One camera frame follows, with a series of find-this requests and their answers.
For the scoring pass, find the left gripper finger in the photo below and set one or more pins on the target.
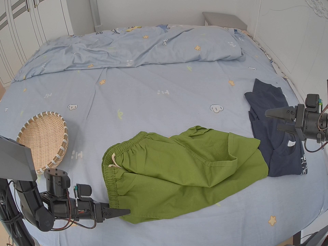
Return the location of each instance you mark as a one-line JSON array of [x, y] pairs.
[[112, 212]]

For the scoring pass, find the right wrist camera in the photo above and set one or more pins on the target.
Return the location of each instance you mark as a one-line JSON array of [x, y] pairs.
[[312, 101]]

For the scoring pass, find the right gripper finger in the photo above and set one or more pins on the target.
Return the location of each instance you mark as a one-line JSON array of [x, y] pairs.
[[289, 131], [284, 113]]

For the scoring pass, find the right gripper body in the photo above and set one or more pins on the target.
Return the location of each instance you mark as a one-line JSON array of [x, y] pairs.
[[312, 125]]

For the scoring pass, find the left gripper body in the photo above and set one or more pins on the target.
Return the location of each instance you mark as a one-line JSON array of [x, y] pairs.
[[84, 210]]

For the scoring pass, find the dark blue T-shirt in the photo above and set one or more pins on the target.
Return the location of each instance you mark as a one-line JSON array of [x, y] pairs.
[[284, 163]]

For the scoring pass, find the white wardrobe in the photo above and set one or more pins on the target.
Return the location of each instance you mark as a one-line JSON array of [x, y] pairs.
[[30, 29]]

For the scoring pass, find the green shorts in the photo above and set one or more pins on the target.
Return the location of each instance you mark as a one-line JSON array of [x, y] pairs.
[[179, 175]]

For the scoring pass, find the grey bedside table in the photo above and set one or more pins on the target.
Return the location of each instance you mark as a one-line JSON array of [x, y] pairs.
[[223, 19]]

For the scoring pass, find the round woven basket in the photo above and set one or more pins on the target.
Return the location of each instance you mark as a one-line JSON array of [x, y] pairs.
[[43, 137]]

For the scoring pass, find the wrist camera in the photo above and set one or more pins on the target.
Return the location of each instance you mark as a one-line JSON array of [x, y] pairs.
[[84, 190], [312, 101]]

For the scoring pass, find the pale blue quilt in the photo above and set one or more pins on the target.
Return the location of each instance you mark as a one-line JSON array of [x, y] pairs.
[[128, 50]]

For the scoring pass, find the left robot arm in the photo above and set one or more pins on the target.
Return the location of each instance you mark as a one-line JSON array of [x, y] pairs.
[[28, 198]]

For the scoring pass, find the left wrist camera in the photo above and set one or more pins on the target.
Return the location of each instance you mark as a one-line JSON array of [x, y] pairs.
[[84, 190]]

